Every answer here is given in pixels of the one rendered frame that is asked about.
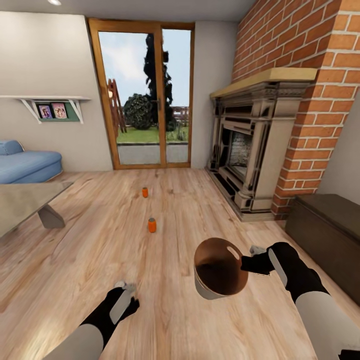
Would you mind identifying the trash can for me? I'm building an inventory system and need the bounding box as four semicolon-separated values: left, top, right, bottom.
194;238;249;301

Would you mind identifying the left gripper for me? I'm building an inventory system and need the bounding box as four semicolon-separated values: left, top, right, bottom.
120;296;139;321

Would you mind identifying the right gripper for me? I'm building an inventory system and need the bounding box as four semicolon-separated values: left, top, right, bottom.
241;254;270;275

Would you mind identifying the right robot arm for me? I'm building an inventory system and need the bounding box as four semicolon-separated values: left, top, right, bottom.
241;242;360;360

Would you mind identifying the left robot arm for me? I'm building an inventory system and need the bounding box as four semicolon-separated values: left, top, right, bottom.
41;282;139;360

